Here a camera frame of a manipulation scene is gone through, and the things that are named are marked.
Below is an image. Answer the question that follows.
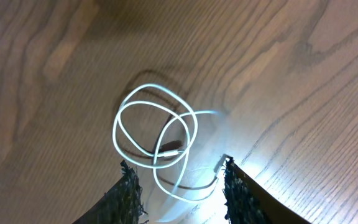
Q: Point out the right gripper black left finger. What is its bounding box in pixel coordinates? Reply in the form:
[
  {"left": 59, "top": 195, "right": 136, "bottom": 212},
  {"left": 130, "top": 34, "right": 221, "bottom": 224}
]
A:
[{"left": 73, "top": 161, "right": 147, "bottom": 224}]

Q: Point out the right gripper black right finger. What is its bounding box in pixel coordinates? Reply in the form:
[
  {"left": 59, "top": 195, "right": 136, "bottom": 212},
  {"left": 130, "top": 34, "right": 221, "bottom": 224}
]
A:
[{"left": 223, "top": 157, "right": 308, "bottom": 224}]

